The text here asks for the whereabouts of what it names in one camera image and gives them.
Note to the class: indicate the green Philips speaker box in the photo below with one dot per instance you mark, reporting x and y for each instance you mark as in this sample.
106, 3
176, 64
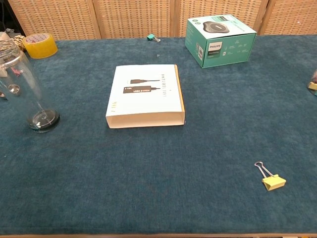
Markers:
227, 49

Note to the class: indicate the teal table cloth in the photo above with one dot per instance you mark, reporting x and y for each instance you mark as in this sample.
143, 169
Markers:
158, 173

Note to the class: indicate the green binder clip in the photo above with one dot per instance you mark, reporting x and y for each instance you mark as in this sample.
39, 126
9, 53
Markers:
150, 37

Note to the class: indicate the clear jar with binder clips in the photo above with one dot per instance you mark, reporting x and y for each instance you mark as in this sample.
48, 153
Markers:
312, 85

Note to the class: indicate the wicker folding screen panel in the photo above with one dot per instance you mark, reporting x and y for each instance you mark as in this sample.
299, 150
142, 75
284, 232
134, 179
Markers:
133, 17
292, 17
198, 8
54, 17

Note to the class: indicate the yellow packing tape roll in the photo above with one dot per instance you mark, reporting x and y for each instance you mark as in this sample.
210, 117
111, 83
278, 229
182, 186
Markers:
40, 47

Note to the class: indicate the pink binder clip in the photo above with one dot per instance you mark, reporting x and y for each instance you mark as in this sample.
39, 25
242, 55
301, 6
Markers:
16, 71

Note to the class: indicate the yellow binder clip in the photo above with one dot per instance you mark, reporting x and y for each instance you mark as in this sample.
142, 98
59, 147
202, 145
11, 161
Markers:
273, 183

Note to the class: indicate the clear glass jar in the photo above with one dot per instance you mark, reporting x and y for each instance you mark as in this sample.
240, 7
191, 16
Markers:
37, 99

